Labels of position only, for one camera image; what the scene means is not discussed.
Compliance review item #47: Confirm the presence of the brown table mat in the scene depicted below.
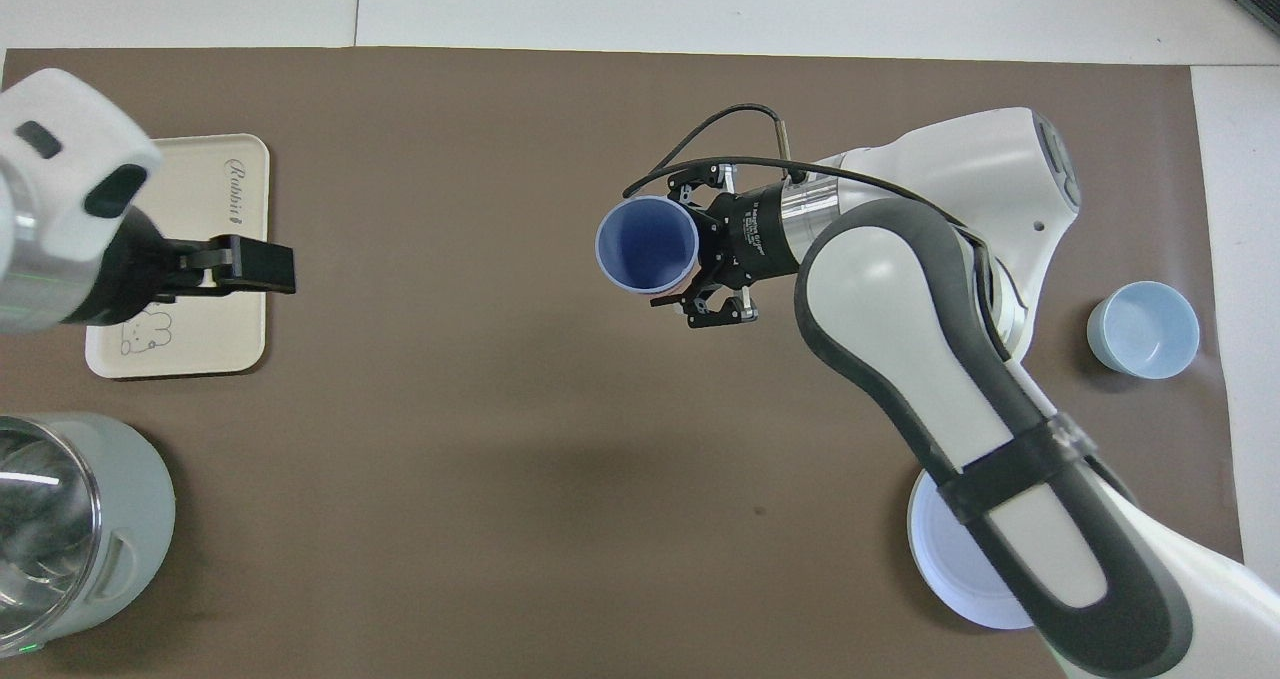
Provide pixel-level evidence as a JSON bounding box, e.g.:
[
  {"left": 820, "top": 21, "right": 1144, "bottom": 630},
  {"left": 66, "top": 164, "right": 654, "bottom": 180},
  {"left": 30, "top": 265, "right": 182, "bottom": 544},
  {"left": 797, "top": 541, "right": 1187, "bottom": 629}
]
[{"left": 0, "top": 47, "right": 1259, "bottom": 679}]

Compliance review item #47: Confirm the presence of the light blue bowl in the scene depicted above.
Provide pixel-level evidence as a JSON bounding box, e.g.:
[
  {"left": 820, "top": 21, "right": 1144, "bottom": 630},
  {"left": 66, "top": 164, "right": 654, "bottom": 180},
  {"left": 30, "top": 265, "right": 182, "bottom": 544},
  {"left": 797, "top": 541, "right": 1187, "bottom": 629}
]
[{"left": 1086, "top": 280, "right": 1202, "bottom": 381}]

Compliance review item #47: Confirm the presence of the cream tray with bear print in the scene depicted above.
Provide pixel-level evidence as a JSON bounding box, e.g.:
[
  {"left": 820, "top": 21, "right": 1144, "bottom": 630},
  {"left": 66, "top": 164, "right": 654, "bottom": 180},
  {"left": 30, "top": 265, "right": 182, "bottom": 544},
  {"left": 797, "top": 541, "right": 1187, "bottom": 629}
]
[{"left": 84, "top": 133, "right": 272, "bottom": 380}]

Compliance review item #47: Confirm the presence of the blue plastic cup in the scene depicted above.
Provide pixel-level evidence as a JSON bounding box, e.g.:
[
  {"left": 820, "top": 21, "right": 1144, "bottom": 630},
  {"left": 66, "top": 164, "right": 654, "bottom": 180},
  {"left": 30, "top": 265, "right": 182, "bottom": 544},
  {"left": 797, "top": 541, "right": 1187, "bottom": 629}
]
[{"left": 595, "top": 195, "right": 700, "bottom": 296}]

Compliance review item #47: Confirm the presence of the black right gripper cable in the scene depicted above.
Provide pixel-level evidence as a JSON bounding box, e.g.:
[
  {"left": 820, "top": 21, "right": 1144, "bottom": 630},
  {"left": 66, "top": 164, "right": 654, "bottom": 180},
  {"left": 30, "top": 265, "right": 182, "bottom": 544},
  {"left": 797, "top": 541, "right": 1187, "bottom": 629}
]
[{"left": 621, "top": 104, "right": 993, "bottom": 252}]

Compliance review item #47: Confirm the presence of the blue plastic plate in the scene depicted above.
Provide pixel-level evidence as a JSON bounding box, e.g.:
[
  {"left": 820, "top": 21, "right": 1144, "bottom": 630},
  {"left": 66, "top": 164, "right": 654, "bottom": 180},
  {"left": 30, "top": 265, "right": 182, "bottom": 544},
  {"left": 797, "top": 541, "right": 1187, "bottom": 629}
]
[{"left": 906, "top": 464, "right": 1037, "bottom": 631}]

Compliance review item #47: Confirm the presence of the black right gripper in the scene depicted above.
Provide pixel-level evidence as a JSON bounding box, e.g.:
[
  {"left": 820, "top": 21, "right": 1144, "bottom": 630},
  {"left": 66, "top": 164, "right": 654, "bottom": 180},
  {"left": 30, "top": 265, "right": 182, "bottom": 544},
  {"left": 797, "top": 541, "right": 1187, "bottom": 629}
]
[{"left": 664, "top": 162, "right": 802, "bottom": 331}]

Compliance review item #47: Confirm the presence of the pale green cooking pot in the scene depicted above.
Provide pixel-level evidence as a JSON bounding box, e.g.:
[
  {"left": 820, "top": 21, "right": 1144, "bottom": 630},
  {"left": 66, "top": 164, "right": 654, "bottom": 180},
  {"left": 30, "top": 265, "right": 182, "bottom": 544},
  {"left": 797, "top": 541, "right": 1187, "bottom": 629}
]
[{"left": 0, "top": 413, "right": 178, "bottom": 657}]

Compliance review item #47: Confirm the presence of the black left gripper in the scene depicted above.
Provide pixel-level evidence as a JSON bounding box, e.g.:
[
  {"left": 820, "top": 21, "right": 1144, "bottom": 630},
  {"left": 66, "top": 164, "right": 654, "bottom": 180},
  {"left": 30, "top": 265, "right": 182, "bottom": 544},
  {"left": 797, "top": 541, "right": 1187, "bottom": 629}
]
[{"left": 84, "top": 204, "right": 298, "bottom": 327}]

